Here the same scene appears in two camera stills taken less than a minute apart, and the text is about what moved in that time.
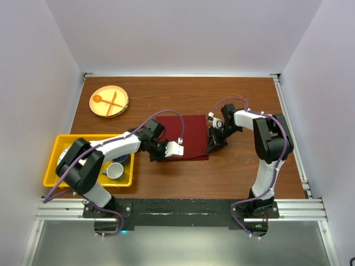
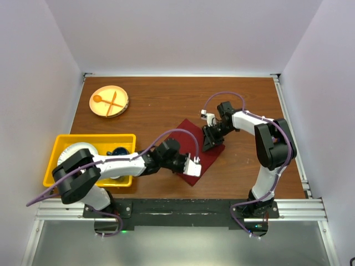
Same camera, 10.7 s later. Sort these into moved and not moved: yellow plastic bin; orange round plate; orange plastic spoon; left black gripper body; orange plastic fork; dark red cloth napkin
Moved: dark red cloth napkin; left black gripper body
Not moved: yellow plastic bin; orange plastic fork; orange plastic spoon; orange round plate
